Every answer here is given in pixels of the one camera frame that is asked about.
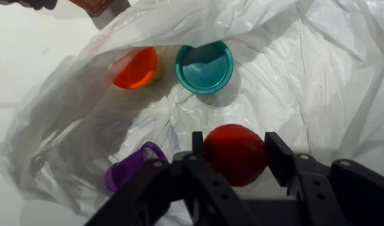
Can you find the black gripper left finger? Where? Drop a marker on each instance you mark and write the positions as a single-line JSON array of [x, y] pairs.
[[187, 196]]

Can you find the white plastic bag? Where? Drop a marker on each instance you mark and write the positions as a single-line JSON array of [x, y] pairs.
[[305, 83]]

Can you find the dark purple lid dough tub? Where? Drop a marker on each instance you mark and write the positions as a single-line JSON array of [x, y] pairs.
[[127, 169]]

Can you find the teal lid dough tub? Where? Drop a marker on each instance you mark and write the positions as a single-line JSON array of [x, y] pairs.
[[204, 69]]

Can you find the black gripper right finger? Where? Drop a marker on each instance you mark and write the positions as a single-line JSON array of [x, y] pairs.
[[325, 188]]

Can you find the red lid dough tub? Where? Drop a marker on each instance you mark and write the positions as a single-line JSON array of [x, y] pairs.
[[236, 154]]

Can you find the red-orange lid yellow dough tub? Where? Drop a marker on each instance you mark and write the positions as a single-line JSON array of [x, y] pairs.
[[135, 69]]

